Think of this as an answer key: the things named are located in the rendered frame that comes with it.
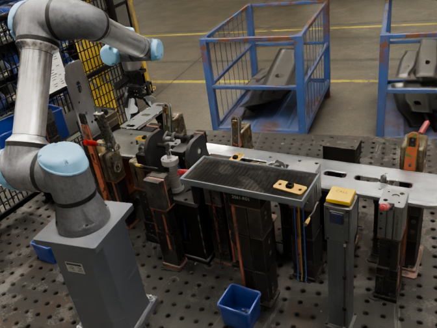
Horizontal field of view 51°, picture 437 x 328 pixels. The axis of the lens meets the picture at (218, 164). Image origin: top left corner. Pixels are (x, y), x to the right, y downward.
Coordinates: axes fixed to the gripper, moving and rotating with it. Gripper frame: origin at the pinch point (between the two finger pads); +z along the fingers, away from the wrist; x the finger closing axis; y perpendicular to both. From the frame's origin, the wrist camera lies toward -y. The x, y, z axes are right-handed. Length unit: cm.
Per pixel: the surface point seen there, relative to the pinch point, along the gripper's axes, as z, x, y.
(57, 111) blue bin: -3.3, -12.8, -33.3
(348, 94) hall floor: 111, 301, 8
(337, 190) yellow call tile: -6, -38, 94
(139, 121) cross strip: 11.6, 14.6, -13.8
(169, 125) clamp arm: 9.0, 9.5, 7.2
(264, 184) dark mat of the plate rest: -6, -40, 75
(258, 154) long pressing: 11, 0, 54
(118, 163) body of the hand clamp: 11.8, -20.5, 2.6
